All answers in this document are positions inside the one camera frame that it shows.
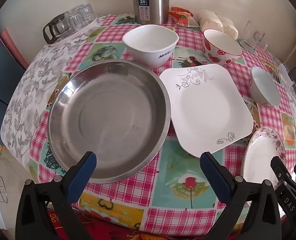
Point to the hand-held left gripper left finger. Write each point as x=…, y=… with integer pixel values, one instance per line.
x=83, y=177

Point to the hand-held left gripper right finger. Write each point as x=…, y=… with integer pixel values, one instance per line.
x=216, y=180

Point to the pink floral rim plate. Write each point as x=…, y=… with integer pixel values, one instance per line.
x=257, y=155

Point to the light blue bowl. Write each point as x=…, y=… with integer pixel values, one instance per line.
x=265, y=85

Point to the strawberry print bowl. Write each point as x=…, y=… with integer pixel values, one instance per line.
x=220, y=42

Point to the pink checked tablecloth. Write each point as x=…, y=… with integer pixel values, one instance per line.
x=182, y=195

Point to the red patterned cloth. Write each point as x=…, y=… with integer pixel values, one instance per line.
x=113, y=232

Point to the white square plate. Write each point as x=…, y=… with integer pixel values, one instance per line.
x=205, y=110

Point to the white power strip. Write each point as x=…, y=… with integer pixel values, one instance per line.
x=285, y=76

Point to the clear glass mug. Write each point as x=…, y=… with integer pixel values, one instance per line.
x=252, y=37

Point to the dark blue cabinet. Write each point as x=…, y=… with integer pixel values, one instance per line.
x=0, y=70

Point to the pink board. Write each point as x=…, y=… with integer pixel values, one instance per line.
x=13, y=45

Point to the white square bowl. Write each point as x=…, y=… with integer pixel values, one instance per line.
x=150, y=42

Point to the bag of white steamed buns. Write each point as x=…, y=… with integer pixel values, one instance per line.
x=217, y=23

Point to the small clear glass cup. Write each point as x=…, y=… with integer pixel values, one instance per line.
x=78, y=20
x=76, y=8
x=88, y=12

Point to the orange and white snack packet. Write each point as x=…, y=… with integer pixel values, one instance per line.
x=186, y=20

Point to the stainless steel thermos jug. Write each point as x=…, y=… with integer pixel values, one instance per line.
x=150, y=2

